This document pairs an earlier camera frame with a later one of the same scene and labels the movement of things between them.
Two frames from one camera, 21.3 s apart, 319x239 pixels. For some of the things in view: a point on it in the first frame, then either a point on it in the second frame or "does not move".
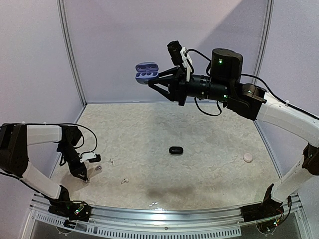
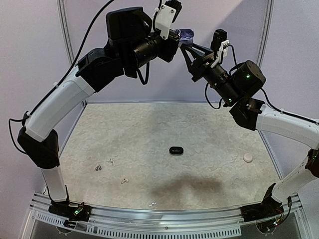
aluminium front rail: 153,215 does not move
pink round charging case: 247,157 does not move
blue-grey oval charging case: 145,71 -> 186,36
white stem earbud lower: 125,179 does not move
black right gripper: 181,86 -> 202,64
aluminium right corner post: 265,32 does not move
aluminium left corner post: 63,20 does not move
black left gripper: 84,169 -> 168,54
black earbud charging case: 176,150 does not move
